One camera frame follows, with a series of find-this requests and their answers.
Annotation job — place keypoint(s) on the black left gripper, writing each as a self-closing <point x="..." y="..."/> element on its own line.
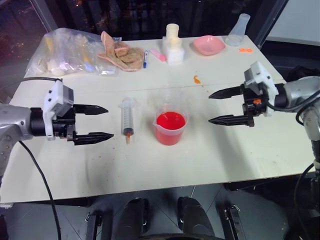
<point x="62" y="125"/>

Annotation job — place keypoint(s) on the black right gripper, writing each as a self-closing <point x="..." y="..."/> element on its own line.
<point x="255" y="102"/>

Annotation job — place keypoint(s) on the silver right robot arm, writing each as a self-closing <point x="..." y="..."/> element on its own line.
<point x="297" y="93"/>

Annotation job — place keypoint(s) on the clear plastic syringe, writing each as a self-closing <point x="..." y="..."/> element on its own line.
<point x="127" y="117"/>

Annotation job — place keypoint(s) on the beaker with red liquid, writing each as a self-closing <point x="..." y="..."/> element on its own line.
<point x="170" y="127"/>

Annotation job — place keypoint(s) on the small clear plastic cup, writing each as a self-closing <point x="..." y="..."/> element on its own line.
<point x="165" y="98"/>

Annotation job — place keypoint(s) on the orange sticker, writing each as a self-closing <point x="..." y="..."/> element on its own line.
<point x="246" y="50"/>

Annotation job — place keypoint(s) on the pink square dish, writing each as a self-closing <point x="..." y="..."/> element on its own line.
<point x="208" y="45"/>

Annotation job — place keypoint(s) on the clear conical flask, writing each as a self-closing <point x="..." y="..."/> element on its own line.
<point x="237" y="35"/>

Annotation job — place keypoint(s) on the pink crumpled cloth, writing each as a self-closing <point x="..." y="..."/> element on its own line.
<point x="122" y="56"/>

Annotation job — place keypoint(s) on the white lidded plastic bottle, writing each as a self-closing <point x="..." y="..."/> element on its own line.
<point x="176" y="52"/>

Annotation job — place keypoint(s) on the clear plastic bag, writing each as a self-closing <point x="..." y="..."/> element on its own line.
<point x="65" y="50"/>

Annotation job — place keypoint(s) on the black table support bar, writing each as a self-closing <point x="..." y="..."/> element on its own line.
<point x="260" y="183"/>

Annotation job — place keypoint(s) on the blue and white pen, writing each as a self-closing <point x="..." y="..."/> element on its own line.
<point x="146" y="58"/>

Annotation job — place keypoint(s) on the pink marker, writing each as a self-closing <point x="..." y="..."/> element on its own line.
<point x="158" y="55"/>

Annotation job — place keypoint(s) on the cream lidded plastic bottle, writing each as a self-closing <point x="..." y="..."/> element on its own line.
<point x="172" y="31"/>

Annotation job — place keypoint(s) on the dark rounded shape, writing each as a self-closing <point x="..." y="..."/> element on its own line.
<point x="195" y="217"/>
<point x="135" y="217"/>

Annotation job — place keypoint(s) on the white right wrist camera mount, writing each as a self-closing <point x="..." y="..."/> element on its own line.
<point x="260" y="73"/>

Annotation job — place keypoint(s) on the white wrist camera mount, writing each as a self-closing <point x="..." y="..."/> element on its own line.
<point x="260" y="73"/>
<point x="53" y="100"/>

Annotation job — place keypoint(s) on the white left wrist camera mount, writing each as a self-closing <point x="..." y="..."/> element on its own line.
<point x="53" y="100"/>

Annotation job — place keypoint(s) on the black table frame clamp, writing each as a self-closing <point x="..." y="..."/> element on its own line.
<point x="93" y="225"/>
<point x="232" y="220"/>

